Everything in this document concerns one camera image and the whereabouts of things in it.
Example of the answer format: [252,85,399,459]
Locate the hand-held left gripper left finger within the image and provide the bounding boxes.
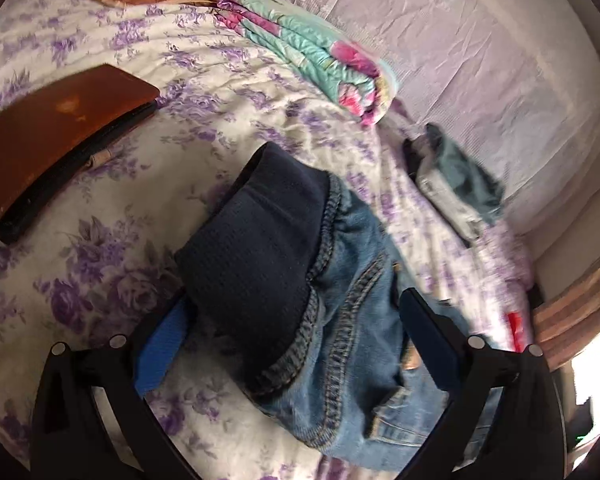
[30,294,202,480]

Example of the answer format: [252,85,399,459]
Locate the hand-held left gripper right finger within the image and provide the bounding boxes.
[399,287,567,480]

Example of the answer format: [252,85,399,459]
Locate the blue jeans pants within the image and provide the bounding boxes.
[174,141,507,474]

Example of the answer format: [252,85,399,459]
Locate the striped beige brown curtain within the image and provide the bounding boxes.
[529,254,600,372]

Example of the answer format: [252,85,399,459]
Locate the folded grey garment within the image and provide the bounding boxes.
[414,160,486,247]

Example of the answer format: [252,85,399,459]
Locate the bed with purple floral sheet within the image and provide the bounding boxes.
[0,0,547,480]

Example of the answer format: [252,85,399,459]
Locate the folded dark green garment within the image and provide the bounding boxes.
[425,122,507,227]

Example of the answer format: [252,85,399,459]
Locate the brown leather case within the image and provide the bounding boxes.
[0,64,162,246]

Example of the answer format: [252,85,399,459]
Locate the white mosquito net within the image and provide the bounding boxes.
[225,0,600,247]

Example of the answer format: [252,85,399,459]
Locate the folded teal pink floral blanket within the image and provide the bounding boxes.
[215,0,397,129]

